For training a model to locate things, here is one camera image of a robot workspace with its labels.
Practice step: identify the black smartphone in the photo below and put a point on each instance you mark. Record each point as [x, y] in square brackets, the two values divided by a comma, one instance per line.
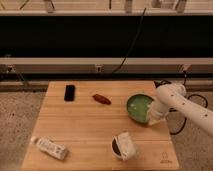
[69, 93]

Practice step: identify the white plastic bottle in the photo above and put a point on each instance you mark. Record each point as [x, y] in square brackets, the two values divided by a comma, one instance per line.
[49, 147]

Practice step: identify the white wall outlet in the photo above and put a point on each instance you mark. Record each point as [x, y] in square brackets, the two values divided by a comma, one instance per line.
[99, 69]

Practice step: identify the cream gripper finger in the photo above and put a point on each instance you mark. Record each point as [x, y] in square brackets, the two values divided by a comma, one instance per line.
[154, 120]

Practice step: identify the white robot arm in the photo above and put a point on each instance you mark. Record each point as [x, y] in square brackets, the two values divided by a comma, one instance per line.
[173, 96]

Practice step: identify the green ceramic bowl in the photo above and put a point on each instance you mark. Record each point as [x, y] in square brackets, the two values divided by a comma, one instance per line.
[138, 106]

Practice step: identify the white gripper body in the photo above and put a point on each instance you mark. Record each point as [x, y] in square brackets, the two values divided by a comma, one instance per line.
[159, 109]

